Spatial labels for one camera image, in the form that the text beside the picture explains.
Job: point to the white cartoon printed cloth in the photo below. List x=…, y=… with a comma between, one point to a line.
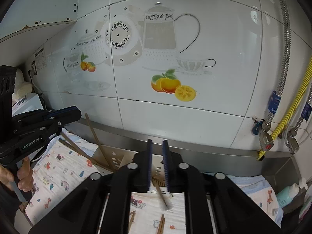
x=61, y=175

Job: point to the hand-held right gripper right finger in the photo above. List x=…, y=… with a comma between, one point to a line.
x=165, y=165

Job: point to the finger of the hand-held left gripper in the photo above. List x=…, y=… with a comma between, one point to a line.
x=70, y=118
x=61, y=111

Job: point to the white microwave oven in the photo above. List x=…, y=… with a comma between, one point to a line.
x=29, y=104

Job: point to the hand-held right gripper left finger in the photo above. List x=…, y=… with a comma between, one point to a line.
x=149, y=165

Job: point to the slim brown chopstick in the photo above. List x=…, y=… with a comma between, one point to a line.
x=78, y=145
x=80, y=152
x=92, y=131
x=160, y=195

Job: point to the plain metal valve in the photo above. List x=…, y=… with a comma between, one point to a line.
x=292, y=142

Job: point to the person's left forearm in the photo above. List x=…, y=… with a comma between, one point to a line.
x=7, y=207

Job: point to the pile of wooden chopsticks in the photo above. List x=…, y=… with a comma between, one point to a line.
x=161, y=224

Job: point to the cream bundle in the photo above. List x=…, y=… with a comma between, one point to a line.
x=23, y=87

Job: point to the person's left hand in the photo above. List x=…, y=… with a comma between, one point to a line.
x=25, y=175

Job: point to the teal soap pump bottle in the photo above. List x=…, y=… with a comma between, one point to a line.
x=286, y=195

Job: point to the wall notice sticker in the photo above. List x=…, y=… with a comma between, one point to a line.
x=40, y=58

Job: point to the cream plastic utensil holder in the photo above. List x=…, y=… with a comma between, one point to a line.
x=114, y=156

